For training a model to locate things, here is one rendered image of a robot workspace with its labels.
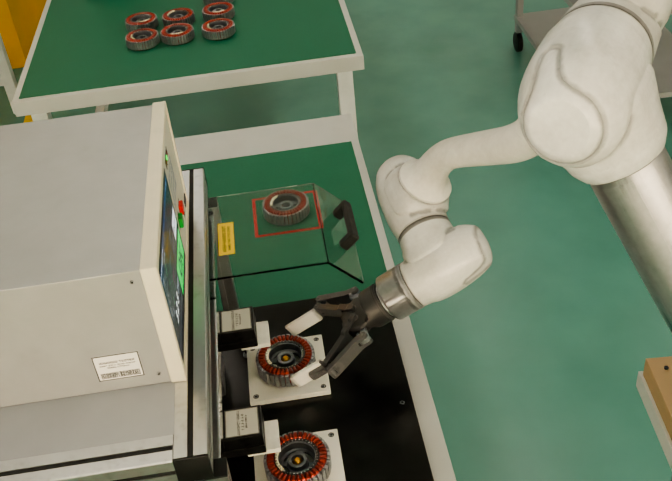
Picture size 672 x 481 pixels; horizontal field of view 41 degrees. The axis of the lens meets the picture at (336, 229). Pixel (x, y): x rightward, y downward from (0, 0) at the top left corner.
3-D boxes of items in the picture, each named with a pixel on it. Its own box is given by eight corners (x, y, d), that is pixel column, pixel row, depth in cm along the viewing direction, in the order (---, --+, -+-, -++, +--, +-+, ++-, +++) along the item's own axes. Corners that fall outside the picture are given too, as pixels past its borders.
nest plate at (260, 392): (322, 338, 176) (321, 334, 176) (331, 394, 164) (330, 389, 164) (247, 349, 176) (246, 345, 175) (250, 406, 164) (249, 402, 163)
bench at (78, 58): (319, 31, 471) (304, -113, 426) (376, 241, 324) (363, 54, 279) (112, 59, 466) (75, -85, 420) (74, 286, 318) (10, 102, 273)
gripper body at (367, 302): (400, 327, 161) (358, 351, 163) (393, 296, 167) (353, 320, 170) (378, 303, 157) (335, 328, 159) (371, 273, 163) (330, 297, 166)
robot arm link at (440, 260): (435, 316, 162) (409, 258, 169) (509, 274, 158) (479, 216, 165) (411, 300, 153) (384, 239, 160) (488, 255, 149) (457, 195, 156)
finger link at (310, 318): (314, 310, 170) (313, 307, 171) (284, 328, 172) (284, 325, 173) (323, 319, 172) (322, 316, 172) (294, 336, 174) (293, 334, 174)
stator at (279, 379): (313, 342, 174) (311, 328, 172) (318, 384, 165) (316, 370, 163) (256, 350, 173) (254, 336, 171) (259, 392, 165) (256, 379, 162)
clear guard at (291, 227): (345, 204, 172) (342, 178, 168) (364, 283, 153) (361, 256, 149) (177, 228, 170) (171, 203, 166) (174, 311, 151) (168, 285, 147)
